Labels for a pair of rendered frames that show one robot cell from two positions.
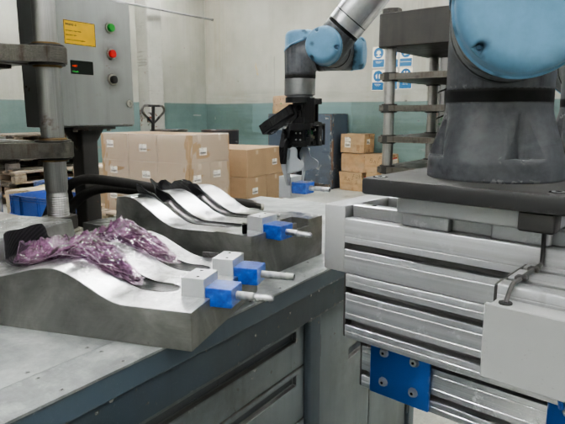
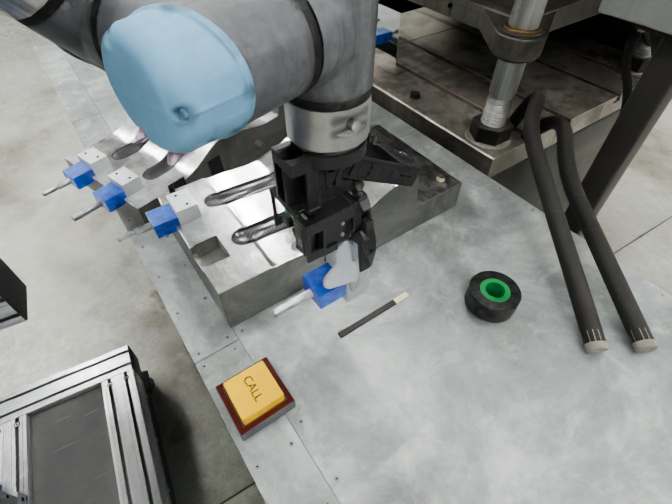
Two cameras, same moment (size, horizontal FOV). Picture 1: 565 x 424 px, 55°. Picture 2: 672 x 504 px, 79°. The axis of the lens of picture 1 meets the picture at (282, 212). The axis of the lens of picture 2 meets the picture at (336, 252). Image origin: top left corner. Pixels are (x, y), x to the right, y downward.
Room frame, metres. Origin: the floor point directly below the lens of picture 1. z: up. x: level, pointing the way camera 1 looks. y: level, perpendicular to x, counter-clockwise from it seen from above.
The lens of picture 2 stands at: (1.45, -0.35, 1.36)
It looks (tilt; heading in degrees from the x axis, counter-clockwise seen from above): 48 degrees down; 111
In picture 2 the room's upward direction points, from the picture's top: straight up
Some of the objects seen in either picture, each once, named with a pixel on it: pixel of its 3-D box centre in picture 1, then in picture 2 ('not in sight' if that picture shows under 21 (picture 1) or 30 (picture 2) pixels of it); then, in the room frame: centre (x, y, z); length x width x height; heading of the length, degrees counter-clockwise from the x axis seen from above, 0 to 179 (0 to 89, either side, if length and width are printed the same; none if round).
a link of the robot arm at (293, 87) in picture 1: (300, 88); (329, 116); (1.33, -0.04, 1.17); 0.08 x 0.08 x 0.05
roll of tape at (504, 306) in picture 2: not in sight; (492, 296); (1.55, 0.11, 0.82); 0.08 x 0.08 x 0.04
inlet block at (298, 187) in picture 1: (306, 188); (317, 288); (1.32, -0.06, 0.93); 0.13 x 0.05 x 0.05; 56
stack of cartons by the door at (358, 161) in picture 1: (369, 162); not in sight; (7.87, -1.27, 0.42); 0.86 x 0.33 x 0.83; 52
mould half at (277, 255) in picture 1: (198, 221); (316, 191); (1.21, 0.19, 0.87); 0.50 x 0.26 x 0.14; 56
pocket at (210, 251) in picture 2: (293, 228); (212, 259); (1.12, -0.02, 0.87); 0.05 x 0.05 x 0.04; 56
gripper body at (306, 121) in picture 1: (302, 122); (322, 189); (1.32, -0.05, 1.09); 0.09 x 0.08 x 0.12; 56
